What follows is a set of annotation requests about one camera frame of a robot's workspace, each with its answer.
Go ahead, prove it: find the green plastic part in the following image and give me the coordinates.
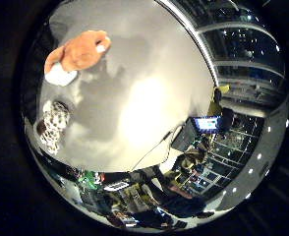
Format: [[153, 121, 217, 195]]
[[78, 169, 101, 190]]

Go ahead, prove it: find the open black laptop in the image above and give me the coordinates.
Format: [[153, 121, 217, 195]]
[[170, 115, 223, 152]]

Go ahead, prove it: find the white brown-spotted plush toy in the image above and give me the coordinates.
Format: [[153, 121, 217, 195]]
[[35, 99, 72, 156]]

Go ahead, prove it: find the orange and white plush toy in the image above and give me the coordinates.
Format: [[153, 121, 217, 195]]
[[43, 29, 112, 88]]

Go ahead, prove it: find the metal storage shelf rack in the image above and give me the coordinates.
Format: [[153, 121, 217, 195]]
[[183, 113, 267, 199]]

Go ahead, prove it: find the seated person in dark clothes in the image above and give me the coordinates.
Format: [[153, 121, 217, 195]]
[[163, 144, 215, 219]]

